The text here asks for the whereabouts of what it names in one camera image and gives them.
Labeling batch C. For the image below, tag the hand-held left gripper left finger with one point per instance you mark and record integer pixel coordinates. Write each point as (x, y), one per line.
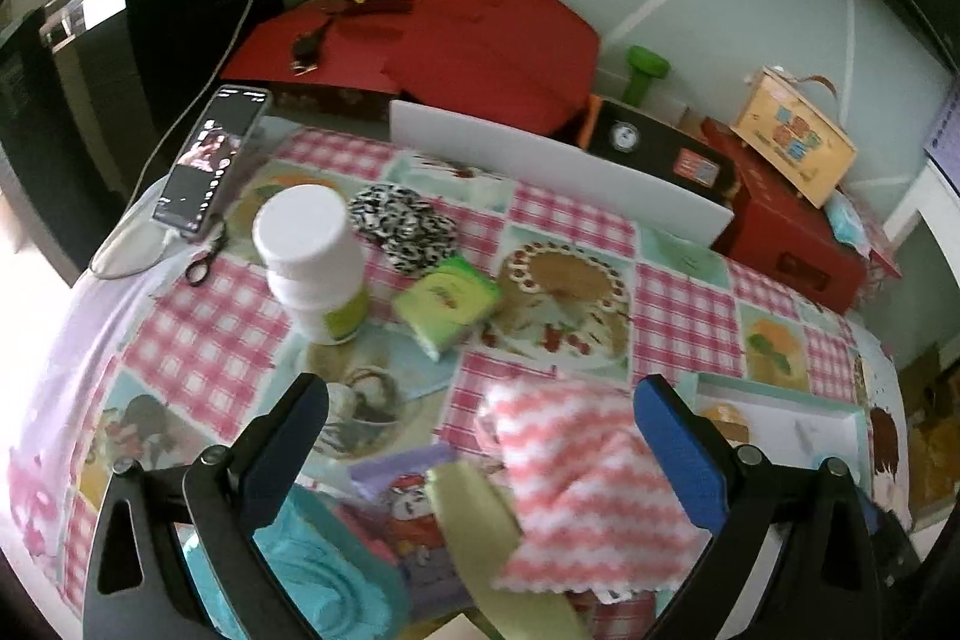
(289, 452)

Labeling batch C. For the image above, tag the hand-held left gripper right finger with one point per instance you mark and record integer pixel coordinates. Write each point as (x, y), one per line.
(679, 452)

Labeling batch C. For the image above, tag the pink white wavy cloth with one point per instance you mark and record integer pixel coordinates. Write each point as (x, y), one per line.
(592, 482)

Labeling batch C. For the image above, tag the teal rimmed tray box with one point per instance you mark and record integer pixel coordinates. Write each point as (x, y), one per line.
(795, 430)

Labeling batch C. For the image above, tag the purple cartoon snack packet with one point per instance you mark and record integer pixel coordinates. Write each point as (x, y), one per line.
(409, 512)

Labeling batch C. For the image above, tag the light green cloth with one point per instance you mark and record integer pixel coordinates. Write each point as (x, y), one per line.
(480, 520)

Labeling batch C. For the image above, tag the round yellow cookie packet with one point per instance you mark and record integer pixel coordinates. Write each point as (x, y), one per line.
(724, 421)

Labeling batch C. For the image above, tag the teal embossed box lid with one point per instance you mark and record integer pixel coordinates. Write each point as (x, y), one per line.
(322, 572)

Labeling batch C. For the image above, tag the white bottle green label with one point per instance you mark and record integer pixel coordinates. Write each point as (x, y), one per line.
(307, 250)

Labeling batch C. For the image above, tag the small black scissors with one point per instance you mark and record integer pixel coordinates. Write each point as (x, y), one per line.
(204, 261)

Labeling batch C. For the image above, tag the green tissue packet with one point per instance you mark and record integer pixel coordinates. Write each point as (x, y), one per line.
(446, 302)

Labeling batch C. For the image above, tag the dark red carton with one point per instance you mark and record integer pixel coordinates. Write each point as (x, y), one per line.
(787, 235)

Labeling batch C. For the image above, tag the cardboard box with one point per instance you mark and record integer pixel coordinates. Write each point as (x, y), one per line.
(930, 437)

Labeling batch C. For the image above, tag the leopard print scrunchie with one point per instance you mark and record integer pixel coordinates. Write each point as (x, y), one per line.
(405, 227)

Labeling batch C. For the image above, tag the red patterned box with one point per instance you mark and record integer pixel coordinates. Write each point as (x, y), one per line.
(883, 276)

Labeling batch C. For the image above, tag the light blue packet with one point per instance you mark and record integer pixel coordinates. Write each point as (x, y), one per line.
(847, 224)

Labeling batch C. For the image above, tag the black smartphone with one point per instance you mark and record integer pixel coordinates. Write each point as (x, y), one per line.
(210, 160)

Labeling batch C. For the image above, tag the long black box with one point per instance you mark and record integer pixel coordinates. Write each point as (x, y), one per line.
(652, 141)

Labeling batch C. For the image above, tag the white board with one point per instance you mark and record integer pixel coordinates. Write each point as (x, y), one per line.
(540, 168)

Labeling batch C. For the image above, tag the green dumbbell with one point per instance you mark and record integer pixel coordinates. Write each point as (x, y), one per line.
(646, 70)

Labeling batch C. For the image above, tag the large red gift box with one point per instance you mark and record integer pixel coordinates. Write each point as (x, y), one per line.
(450, 40)

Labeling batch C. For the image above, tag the purple wall calendar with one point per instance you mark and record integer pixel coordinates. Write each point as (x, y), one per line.
(946, 138)

